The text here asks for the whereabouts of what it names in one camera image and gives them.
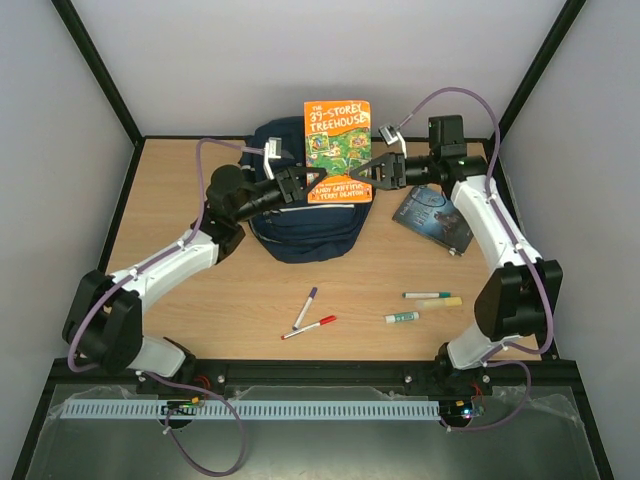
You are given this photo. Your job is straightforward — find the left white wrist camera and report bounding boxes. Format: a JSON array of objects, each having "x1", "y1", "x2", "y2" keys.
[{"x1": 263, "y1": 137, "x2": 282, "y2": 180}]

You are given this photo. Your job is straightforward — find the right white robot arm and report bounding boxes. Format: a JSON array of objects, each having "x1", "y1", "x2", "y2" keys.
[{"x1": 349, "y1": 115, "x2": 563, "y2": 394}]

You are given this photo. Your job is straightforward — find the orange Treehouse book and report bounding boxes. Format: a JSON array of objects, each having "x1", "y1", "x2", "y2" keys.
[{"x1": 304, "y1": 100, "x2": 373, "y2": 204}]

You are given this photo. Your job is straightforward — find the teal capped marker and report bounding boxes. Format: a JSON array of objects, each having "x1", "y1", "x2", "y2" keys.
[{"x1": 402, "y1": 292, "x2": 451, "y2": 299}]

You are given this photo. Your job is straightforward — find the red capped marker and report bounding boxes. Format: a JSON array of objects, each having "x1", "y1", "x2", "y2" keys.
[{"x1": 280, "y1": 315, "x2": 337, "y2": 340}]

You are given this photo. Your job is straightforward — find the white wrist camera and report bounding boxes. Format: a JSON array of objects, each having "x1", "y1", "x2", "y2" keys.
[
  {"x1": 378, "y1": 124, "x2": 407, "y2": 156},
  {"x1": 263, "y1": 137, "x2": 282, "y2": 180}
]

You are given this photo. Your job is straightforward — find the purple capped marker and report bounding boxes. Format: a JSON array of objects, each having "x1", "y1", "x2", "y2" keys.
[{"x1": 292, "y1": 287, "x2": 318, "y2": 331}]

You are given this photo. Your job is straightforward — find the yellow capped glue stick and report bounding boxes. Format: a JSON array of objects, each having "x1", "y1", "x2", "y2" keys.
[{"x1": 415, "y1": 297, "x2": 462, "y2": 310}]

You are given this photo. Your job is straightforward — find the green white glue stick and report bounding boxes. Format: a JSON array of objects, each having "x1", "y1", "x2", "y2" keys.
[{"x1": 384, "y1": 311, "x2": 420, "y2": 324}]

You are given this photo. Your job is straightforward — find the dark blue fantasy book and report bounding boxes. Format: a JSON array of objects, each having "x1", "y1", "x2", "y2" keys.
[{"x1": 392, "y1": 186, "x2": 473, "y2": 256}]

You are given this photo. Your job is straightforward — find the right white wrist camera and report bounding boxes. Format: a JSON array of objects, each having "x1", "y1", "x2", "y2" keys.
[{"x1": 378, "y1": 124, "x2": 407, "y2": 156}]

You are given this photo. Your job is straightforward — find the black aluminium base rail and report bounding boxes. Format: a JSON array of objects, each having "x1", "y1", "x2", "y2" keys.
[{"x1": 47, "y1": 359, "x2": 585, "y2": 399}]

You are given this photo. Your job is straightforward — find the navy blue student backpack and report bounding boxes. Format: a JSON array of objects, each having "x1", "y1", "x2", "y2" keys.
[{"x1": 245, "y1": 116, "x2": 372, "y2": 264}]

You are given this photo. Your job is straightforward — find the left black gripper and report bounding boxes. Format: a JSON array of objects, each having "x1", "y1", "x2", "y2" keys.
[{"x1": 234, "y1": 166, "x2": 327, "y2": 222}]

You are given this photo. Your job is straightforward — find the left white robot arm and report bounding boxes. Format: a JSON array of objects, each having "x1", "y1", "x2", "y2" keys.
[{"x1": 62, "y1": 165, "x2": 327, "y2": 379}]

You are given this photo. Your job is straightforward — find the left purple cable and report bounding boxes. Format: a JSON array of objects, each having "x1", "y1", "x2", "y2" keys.
[{"x1": 66, "y1": 137, "x2": 246, "y2": 474}]

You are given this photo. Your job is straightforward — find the grey slotted cable duct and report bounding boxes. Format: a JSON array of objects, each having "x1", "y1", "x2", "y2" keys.
[{"x1": 60, "y1": 399, "x2": 441, "y2": 421}]

